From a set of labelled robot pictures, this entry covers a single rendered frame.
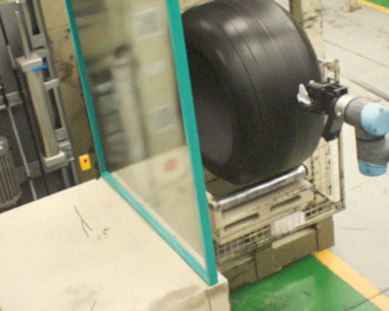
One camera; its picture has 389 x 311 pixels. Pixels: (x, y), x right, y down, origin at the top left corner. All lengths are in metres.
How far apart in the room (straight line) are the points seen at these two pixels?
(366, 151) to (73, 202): 0.74
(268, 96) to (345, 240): 1.68
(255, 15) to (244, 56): 0.16
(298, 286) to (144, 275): 2.01
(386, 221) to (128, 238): 2.37
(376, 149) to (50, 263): 0.86
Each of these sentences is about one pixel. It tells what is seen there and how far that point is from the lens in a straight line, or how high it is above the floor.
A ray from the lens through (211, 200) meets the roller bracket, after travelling 2.42.
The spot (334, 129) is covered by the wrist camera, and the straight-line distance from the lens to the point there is 2.21.
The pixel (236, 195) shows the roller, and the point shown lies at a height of 0.92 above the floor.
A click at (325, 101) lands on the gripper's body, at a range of 2.18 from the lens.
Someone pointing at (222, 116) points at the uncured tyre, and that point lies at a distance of 2.80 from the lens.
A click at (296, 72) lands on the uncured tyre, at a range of 2.31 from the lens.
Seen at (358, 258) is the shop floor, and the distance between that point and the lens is 3.73.
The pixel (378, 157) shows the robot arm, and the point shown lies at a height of 1.19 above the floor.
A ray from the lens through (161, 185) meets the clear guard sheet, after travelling 1.62.
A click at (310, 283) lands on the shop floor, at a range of 3.59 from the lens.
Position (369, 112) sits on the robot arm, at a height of 1.32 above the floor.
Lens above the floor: 2.23
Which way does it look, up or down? 29 degrees down
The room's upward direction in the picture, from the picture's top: 8 degrees counter-clockwise
